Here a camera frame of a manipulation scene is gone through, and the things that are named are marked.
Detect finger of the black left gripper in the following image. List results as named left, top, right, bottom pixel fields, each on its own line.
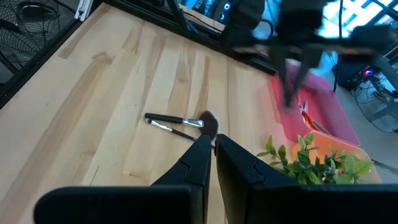
left=278, top=54, right=295, bottom=108
left=290, top=58, right=313, bottom=105

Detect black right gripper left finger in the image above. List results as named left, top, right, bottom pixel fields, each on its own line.
left=34, top=134, right=212, bottom=224

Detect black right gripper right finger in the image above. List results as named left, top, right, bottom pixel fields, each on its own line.
left=216, top=134, right=398, bottom=224

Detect thin black paintbrush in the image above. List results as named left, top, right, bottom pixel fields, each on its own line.
left=147, top=118, right=216, bottom=147

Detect red-handled scissors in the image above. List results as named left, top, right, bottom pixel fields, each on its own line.
left=298, top=101, right=321, bottom=130

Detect pink translucent plastic bin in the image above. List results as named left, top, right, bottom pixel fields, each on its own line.
left=271, top=60, right=362, bottom=147

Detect black computer case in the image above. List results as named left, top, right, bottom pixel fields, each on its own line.
left=337, top=57, right=398, bottom=91

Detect orange translucent plastic bin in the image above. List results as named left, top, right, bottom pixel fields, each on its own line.
left=291, top=130, right=382, bottom=185

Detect green plant in white pot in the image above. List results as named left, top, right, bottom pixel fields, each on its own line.
left=256, top=133, right=374, bottom=185

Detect black wire-guard floor fan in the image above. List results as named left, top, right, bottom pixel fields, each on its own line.
left=0, top=0, right=78, bottom=74

